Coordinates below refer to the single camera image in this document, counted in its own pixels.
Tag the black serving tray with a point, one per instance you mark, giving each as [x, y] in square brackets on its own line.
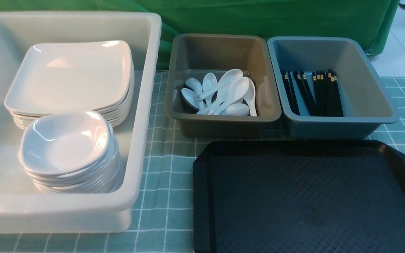
[292, 196]

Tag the stack of white square plates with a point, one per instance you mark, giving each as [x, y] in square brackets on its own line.
[111, 114]

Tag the green checked tablecloth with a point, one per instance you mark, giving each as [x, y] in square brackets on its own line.
[162, 215]

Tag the white square rice plate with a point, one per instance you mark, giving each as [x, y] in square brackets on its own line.
[82, 54]

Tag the green fabric backdrop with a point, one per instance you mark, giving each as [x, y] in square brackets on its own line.
[368, 22]

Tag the blue-grey plastic bin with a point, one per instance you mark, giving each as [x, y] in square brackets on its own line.
[366, 104]

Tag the brown plastic bin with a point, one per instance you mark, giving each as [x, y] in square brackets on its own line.
[194, 56]

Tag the stack of white bowls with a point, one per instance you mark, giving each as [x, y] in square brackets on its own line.
[72, 153]

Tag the pile of white spoons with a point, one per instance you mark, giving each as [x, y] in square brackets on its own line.
[214, 93]

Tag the large white plastic tub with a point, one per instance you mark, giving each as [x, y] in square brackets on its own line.
[23, 208]

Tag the bundle of black chopsticks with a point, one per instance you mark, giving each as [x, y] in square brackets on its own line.
[320, 92]

